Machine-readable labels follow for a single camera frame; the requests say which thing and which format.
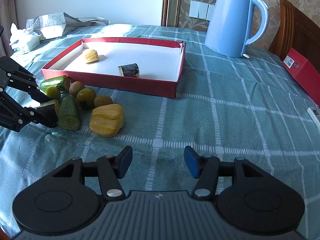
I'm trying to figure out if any wooden headboard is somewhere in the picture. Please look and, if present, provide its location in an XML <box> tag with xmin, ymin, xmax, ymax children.
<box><xmin>268</xmin><ymin>0</ymin><xmax>320</xmax><ymax>70</ymax></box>

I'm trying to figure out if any checked teal tablecloth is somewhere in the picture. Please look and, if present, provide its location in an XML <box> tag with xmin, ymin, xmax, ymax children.
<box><xmin>1</xmin><ymin>24</ymin><xmax>319</xmax><ymax>239</ymax></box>

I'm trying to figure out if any red shallow cardboard tray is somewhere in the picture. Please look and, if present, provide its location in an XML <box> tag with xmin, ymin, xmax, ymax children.
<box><xmin>42</xmin><ymin>37</ymin><xmax>186</xmax><ymax>98</ymax></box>

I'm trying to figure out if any dark eggplant slice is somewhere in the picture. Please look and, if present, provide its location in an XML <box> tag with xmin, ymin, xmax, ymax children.
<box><xmin>118</xmin><ymin>63</ymin><xmax>139</xmax><ymax>78</ymax></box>

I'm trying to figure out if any large yellow bell pepper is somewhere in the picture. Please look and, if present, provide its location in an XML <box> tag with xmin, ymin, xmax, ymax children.
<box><xmin>89</xmin><ymin>104</ymin><xmax>124</xmax><ymax>137</ymax></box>

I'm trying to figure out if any white remote control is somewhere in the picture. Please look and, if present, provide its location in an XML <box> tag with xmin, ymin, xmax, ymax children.
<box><xmin>307</xmin><ymin>107</ymin><xmax>320</xmax><ymax>130</ymax></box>

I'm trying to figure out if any white tissue pack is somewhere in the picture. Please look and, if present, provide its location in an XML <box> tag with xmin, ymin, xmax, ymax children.
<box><xmin>9</xmin><ymin>23</ymin><xmax>44</xmax><ymax>54</ymax></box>

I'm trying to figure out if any silver patterned gift bag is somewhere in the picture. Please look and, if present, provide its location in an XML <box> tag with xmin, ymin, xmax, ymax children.
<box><xmin>25</xmin><ymin>12</ymin><xmax>110</xmax><ymax>40</ymax></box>

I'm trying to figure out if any small yellow pepper piece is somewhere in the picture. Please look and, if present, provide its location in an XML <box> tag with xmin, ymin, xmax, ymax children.
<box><xmin>83</xmin><ymin>49</ymin><xmax>99</xmax><ymax>63</ymax></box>

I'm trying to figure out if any brown kiwi fruit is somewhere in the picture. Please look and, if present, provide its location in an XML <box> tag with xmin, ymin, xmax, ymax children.
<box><xmin>69</xmin><ymin>81</ymin><xmax>85</xmax><ymax>98</ymax></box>
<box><xmin>94</xmin><ymin>95</ymin><xmax>113</xmax><ymax>108</ymax></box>

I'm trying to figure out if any green tomato with stem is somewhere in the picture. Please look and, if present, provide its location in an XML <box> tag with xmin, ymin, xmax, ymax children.
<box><xmin>76</xmin><ymin>88</ymin><xmax>96</xmax><ymax>109</ymax></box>

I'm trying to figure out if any short green cucumber piece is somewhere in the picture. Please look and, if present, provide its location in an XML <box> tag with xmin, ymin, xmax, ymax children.
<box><xmin>58</xmin><ymin>95</ymin><xmax>81</xmax><ymax>131</ymax></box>

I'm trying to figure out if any blue electric kettle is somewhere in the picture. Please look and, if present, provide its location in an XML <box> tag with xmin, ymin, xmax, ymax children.
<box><xmin>204</xmin><ymin>0</ymin><xmax>269</xmax><ymax>58</ymax></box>

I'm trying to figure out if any brown curtain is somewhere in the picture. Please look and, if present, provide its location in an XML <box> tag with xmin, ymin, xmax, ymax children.
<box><xmin>0</xmin><ymin>0</ymin><xmax>17</xmax><ymax>56</ymax></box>

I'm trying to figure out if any white wall switch panel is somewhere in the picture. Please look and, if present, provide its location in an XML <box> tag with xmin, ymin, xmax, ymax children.
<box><xmin>189</xmin><ymin>0</ymin><xmax>214</xmax><ymax>21</ymax></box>

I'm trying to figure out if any long green cucumber half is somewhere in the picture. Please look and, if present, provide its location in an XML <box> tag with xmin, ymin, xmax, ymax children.
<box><xmin>40</xmin><ymin>75</ymin><xmax>70</xmax><ymax>93</ymax></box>

